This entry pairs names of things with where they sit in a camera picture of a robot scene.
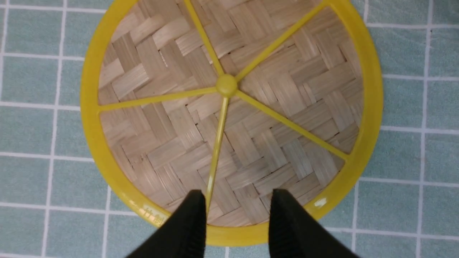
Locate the green checkered tablecloth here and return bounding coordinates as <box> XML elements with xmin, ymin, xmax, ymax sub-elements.
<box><xmin>0</xmin><ymin>0</ymin><xmax>459</xmax><ymax>258</ymax></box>

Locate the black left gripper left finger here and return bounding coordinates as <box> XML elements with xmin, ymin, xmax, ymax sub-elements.
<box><xmin>127</xmin><ymin>190</ymin><xmax>207</xmax><ymax>258</ymax></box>

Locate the yellow bamboo steamer lid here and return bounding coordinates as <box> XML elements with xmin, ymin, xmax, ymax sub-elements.
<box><xmin>80</xmin><ymin>0</ymin><xmax>383</xmax><ymax>246</ymax></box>

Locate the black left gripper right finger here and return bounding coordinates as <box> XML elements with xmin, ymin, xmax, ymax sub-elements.
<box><xmin>269</xmin><ymin>189</ymin><xmax>358</xmax><ymax>258</ymax></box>

